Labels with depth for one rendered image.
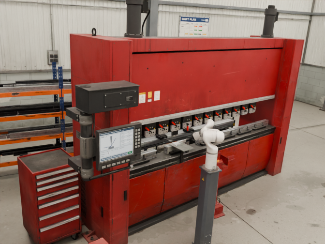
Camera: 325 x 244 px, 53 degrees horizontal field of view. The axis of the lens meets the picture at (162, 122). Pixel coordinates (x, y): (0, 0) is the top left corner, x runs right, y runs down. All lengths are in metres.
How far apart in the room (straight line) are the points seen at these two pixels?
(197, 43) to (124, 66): 1.20
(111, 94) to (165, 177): 1.70
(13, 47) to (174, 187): 4.73
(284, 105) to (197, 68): 2.00
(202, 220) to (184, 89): 1.55
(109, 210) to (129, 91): 1.41
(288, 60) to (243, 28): 4.64
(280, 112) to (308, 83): 6.28
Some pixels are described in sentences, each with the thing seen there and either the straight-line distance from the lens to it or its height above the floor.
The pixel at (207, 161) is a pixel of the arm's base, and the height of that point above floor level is 1.09.
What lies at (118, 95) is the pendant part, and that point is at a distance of 2.78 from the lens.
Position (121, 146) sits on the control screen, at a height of 1.42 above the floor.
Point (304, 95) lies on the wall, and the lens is 12.02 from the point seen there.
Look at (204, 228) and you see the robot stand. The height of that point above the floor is 0.30.
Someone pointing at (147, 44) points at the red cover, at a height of 2.24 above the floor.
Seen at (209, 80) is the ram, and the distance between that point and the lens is 4.33.
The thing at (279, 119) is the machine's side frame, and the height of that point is 1.01.
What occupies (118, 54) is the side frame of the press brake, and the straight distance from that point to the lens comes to 3.14.
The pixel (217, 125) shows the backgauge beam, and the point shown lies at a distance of 5.15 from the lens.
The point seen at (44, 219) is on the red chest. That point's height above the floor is 0.44.
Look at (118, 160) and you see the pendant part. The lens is 2.95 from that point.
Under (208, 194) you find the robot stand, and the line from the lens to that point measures 3.64.
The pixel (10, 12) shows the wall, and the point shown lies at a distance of 7.52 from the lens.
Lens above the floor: 2.53
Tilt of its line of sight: 18 degrees down
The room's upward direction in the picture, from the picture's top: 3 degrees clockwise
